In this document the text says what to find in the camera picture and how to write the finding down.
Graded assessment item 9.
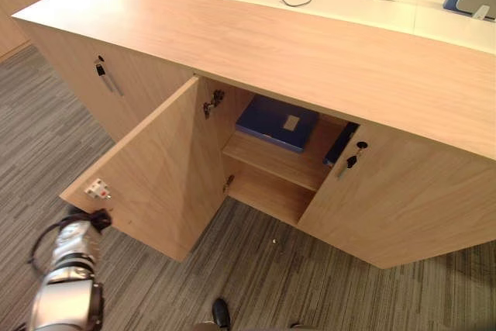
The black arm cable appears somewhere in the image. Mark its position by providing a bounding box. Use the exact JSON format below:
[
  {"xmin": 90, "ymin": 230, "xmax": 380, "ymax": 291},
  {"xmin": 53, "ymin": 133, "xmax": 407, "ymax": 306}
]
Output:
[{"xmin": 26, "ymin": 220, "xmax": 69, "ymax": 276}]

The large metal door hinge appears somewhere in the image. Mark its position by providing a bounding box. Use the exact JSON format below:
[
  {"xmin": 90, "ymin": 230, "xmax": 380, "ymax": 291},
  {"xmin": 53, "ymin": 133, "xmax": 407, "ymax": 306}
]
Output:
[{"xmin": 202, "ymin": 89, "xmax": 226, "ymax": 120}]

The white red door latch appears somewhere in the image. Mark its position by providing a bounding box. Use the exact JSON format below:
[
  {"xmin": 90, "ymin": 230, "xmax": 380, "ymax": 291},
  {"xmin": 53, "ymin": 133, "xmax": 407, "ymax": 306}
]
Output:
[{"xmin": 84, "ymin": 178, "xmax": 113, "ymax": 202}]

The black key with short handle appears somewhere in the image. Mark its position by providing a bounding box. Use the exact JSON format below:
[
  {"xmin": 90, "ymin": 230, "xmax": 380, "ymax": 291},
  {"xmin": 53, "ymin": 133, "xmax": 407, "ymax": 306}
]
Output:
[{"xmin": 345, "ymin": 140, "xmax": 370, "ymax": 171}]

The wooden cabinet door with latch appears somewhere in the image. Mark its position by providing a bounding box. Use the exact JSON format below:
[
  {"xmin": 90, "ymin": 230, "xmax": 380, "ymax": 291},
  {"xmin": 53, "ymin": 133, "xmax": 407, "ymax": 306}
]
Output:
[{"xmin": 59, "ymin": 76, "xmax": 226, "ymax": 263}]

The blue folder with grey label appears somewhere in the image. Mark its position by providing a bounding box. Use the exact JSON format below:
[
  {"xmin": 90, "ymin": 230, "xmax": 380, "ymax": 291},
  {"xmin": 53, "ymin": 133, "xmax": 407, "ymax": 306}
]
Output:
[{"xmin": 234, "ymin": 95, "xmax": 321, "ymax": 154}]

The white office desk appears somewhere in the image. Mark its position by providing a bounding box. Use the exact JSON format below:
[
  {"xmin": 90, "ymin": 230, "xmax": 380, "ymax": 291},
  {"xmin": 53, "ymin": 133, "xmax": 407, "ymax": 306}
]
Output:
[{"xmin": 148, "ymin": 0, "xmax": 496, "ymax": 55}]

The long low wooden office cabinet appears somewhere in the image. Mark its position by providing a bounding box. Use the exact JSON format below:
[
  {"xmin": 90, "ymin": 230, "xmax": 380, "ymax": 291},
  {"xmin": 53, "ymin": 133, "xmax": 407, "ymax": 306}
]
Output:
[{"xmin": 10, "ymin": 0, "xmax": 496, "ymax": 270}]

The wooden cabinet door, long handle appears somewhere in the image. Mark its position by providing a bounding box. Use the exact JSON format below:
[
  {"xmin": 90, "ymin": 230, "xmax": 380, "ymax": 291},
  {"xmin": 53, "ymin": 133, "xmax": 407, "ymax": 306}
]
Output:
[{"xmin": 17, "ymin": 20, "xmax": 197, "ymax": 144}]

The wooden inner cabinet shelf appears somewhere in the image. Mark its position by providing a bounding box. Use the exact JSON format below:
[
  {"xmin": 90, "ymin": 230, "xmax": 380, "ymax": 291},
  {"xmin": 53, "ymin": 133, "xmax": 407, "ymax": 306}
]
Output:
[{"xmin": 221, "ymin": 129, "xmax": 335, "ymax": 193}]

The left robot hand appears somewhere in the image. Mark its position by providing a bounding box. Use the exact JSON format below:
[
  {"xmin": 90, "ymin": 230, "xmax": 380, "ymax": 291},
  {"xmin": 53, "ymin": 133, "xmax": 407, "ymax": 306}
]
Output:
[{"xmin": 88, "ymin": 208, "xmax": 114, "ymax": 234}]

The dark navy folder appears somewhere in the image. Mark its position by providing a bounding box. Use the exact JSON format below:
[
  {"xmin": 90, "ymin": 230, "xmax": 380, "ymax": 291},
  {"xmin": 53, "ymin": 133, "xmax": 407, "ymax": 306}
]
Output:
[{"xmin": 322, "ymin": 121, "xmax": 360, "ymax": 168}]

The dark robot foot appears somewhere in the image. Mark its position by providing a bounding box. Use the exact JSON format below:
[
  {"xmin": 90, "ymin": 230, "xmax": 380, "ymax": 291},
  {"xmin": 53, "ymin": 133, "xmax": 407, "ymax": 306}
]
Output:
[{"xmin": 212, "ymin": 297, "xmax": 233, "ymax": 329}]

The black key with long handle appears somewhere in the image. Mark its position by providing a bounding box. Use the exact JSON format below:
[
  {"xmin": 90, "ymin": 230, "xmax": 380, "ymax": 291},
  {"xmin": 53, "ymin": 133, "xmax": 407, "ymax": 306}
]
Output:
[{"xmin": 93, "ymin": 54, "xmax": 107, "ymax": 78}]

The wooden cabinet door, short handle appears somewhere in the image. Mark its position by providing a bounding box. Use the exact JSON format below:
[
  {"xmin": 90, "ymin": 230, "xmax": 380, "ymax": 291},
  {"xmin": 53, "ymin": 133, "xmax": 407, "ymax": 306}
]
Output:
[{"xmin": 297, "ymin": 122, "xmax": 496, "ymax": 271}]

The tall wooden wall cabinet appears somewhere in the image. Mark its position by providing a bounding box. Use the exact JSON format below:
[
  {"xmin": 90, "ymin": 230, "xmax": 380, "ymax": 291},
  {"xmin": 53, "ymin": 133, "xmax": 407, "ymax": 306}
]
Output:
[{"xmin": 0, "ymin": 0, "xmax": 103, "ymax": 63}]

